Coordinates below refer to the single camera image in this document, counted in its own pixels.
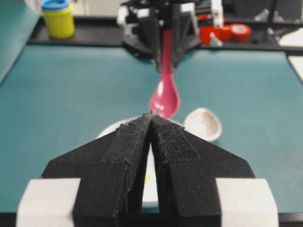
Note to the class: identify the white round bowl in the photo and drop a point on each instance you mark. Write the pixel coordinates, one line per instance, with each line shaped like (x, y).
(150, 195)

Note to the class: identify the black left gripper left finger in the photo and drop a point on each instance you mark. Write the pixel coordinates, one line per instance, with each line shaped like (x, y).
(89, 186)

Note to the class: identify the pink plastic spoon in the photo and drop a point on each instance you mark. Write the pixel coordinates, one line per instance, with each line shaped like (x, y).
(165, 99)

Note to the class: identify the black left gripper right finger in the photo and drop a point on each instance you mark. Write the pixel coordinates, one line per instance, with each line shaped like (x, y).
(202, 185)

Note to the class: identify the red tape roll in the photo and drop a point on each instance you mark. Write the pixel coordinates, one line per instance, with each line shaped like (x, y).
(240, 32)

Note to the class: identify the green mat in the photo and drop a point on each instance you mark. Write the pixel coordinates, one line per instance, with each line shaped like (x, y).
(56, 98)

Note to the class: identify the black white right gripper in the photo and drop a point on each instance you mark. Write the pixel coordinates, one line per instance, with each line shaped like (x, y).
(146, 14)

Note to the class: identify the speckled ceramic spoon rest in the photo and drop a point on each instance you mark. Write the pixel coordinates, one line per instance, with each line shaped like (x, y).
(204, 124)

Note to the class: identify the yellow green cup blue lid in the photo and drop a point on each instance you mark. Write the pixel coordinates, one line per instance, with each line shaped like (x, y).
(58, 18)

